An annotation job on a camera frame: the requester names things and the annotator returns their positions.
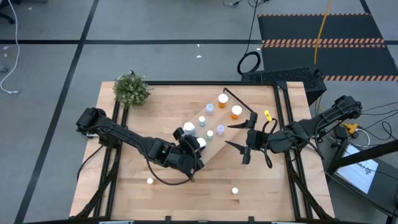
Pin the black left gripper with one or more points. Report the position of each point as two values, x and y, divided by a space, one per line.
186 158

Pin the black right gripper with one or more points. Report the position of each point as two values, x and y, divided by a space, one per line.
259 140

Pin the black mat orange striped edges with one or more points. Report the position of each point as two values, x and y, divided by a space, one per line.
311 28

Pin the small teal bottle white cap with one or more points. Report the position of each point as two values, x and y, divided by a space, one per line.
210 134
202 120

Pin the black side stand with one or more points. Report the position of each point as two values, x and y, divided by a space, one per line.
385 186

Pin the large white medicine bottle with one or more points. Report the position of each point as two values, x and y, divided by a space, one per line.
189 127

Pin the black power adapter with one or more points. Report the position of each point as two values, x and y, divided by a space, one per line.
341 133

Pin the black aluminium table frame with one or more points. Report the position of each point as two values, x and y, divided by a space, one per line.
186 83

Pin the wooden shelf black metal frame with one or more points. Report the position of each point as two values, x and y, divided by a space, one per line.
214 147

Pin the yellow tag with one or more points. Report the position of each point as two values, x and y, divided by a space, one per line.
267 115

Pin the black chair base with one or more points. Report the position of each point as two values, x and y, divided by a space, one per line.
7 18

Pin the white paper sheet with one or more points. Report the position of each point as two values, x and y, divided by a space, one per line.
357 175

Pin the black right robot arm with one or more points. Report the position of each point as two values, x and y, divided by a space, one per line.
311 127

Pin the orange pill bottle white cap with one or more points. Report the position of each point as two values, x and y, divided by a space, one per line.
223 99
237 111

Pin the black perforated computer tower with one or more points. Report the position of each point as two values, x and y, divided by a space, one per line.
286 76

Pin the white medicine bottle blue band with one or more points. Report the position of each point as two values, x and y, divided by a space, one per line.
201 142

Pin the clear plastic bottle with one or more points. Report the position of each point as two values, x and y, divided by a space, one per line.
210 108

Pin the silver mounting plate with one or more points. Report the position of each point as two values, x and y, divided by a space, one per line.
90 136

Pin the green potted plant dark pot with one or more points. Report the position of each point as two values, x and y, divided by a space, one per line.
132 90

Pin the clear bottle with red pills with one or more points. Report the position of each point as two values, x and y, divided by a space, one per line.
220 129

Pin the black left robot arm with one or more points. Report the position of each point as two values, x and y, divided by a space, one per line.
130 140

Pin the black frame bracket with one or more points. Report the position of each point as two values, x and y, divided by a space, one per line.
251 220
168 220

